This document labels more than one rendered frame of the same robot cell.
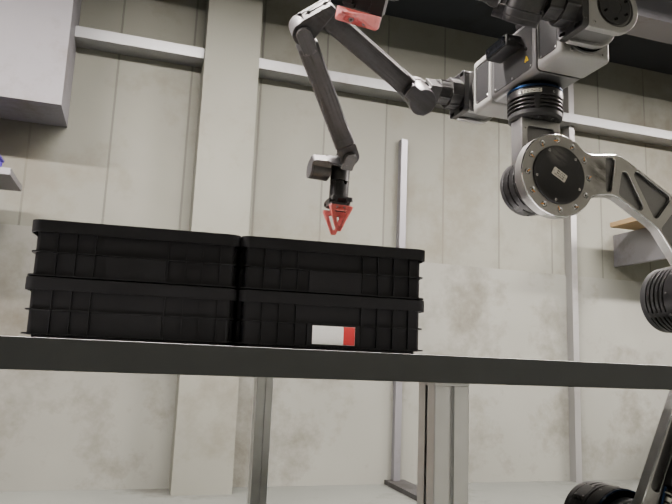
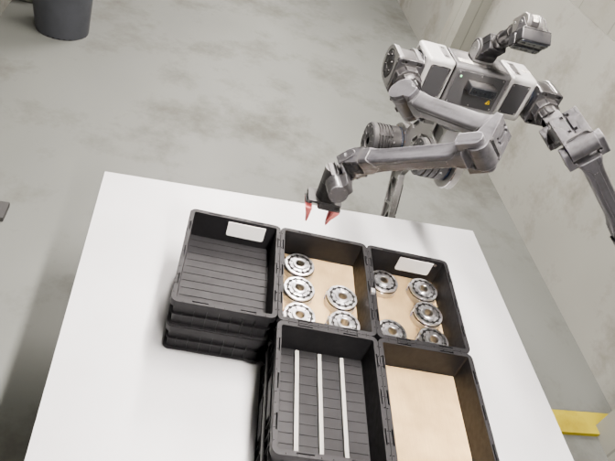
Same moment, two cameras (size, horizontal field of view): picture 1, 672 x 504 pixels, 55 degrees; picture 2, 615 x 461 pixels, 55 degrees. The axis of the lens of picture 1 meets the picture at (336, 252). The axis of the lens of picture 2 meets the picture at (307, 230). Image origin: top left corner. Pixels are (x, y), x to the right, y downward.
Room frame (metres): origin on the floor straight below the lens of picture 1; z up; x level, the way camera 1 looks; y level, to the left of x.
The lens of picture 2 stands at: (1.91, 1.43, 2.17)
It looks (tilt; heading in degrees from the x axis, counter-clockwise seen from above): 39 degrees down; 269
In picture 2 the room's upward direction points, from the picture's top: 21 degrees clockwise
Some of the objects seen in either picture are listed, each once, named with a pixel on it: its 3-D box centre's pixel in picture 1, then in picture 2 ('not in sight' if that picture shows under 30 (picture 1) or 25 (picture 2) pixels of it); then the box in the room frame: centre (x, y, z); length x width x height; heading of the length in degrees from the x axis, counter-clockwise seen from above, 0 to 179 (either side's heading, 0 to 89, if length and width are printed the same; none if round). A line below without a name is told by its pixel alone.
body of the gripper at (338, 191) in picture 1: (338, 194); (326, 191); (1.86, 0.00, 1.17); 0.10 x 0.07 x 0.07; 14
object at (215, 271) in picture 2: not in sight; (227, 273); (2.07, 0.16, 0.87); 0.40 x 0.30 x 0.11; 102
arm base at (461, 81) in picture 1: (449, 93); (407, 81); (1.74, -0.30, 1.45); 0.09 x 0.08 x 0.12; 17
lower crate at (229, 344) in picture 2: not in sight; (221, 295); (2.07, 0.16, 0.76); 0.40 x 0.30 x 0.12; 102
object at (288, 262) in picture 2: not in sight; (299, 264); (1.86, 0.00, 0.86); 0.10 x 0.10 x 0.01
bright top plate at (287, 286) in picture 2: not in sight; (298, 288); (1.84, 0.11, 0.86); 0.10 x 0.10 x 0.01
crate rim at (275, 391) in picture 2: not in sight; (329, 391); (1.69, 0.48, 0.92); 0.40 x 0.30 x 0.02; 102
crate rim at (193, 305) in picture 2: not in sight; (230, 262); (2.07, 0.16, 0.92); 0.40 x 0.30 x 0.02; 102
